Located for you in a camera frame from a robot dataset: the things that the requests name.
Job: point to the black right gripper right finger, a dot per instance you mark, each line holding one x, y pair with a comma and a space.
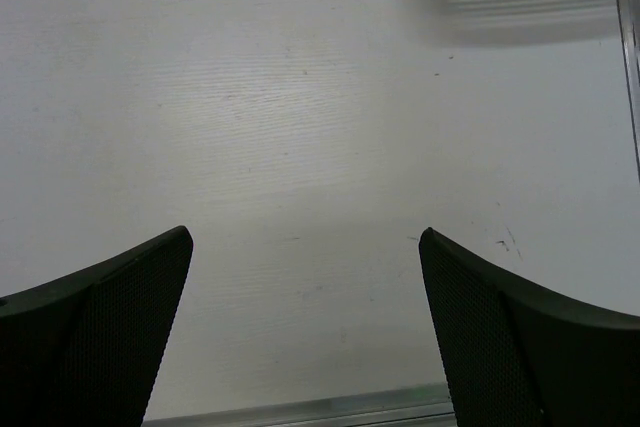
518, 354

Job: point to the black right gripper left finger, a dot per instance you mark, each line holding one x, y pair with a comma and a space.
85, 349

